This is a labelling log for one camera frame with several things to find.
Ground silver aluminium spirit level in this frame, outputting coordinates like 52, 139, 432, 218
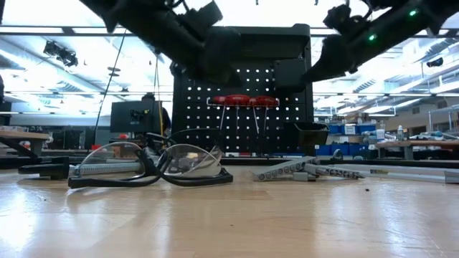
329, 163, 459, 184

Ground person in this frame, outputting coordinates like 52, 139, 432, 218
141, 92, 172, 135

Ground black aluminium table frame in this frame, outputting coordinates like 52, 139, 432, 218
0, 153, 459, 173

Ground clear safety glasses black frame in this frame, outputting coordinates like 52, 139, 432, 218
143, 127, 223, 158
67, 141, 234, 189

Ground wooden side table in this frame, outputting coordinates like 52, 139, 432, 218
0, 128, 51, 156

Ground black plastic bin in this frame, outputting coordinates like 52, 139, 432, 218
283, 121, 329, 158

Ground black C-clamp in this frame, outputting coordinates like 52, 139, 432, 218
17, 156, 151, 181

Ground black hanging cable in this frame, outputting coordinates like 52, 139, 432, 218
93, 30, 127, 135

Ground grey perforated beams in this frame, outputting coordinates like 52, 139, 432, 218
252, 156, 318, 182

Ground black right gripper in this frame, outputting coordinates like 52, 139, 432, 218
303, 6, 437, 83

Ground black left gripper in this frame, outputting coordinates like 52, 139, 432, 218
118, 0, 245, 87

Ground black computer monitor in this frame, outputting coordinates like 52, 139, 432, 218
110, 100, 162, 134

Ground black pegboard tool cart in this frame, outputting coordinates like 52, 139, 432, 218
170, 21, 315, 161

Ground wooden workbench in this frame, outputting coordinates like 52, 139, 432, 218
374, 138, 459, 161

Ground black mounted device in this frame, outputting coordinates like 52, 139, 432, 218
425, 56, 445, 69

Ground black ceiling device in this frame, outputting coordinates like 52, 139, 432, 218
42, 40, 79, 69

